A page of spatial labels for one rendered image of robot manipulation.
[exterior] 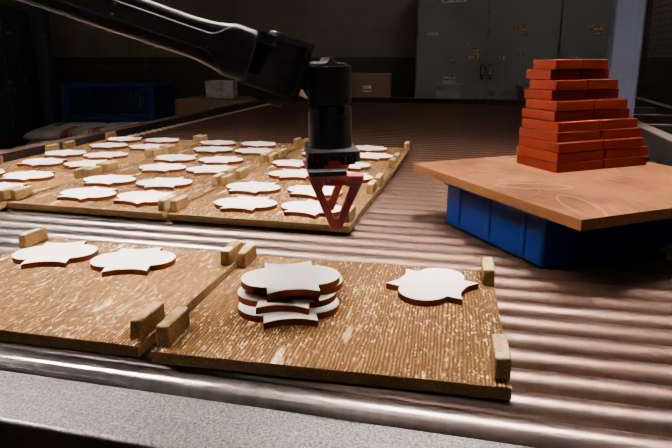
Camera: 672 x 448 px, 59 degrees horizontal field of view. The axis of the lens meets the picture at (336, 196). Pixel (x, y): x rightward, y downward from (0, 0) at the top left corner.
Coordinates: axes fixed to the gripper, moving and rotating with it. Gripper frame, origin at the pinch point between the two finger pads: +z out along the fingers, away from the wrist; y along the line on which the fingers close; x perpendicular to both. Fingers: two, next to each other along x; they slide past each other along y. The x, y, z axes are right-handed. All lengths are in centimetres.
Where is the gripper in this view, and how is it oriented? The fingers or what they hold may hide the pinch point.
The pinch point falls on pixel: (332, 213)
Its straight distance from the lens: 79.9
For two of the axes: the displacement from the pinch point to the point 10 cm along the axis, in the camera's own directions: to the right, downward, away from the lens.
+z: 0.2, 9.7, 2.3
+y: 1.1, 2.3, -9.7
